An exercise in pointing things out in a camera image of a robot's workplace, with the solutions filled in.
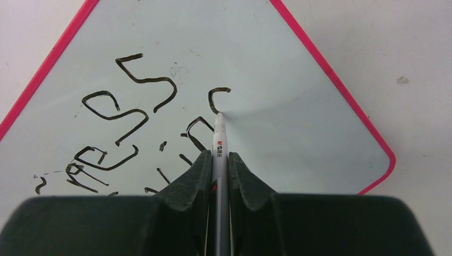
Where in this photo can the black whiteboard marker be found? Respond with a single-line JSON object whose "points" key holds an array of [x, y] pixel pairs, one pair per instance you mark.
{"points": [[218, 235]]}

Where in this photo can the pink-framed whiteboard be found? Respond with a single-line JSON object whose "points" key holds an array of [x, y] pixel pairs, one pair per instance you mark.
{"points": [[127, 99]]}

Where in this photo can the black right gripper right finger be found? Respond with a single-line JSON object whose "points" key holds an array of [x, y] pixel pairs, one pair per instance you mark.
{"points": [[265, 222]]}

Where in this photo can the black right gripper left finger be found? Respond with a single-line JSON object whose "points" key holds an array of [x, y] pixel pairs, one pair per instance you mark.
{"points": [[170, 222]]}

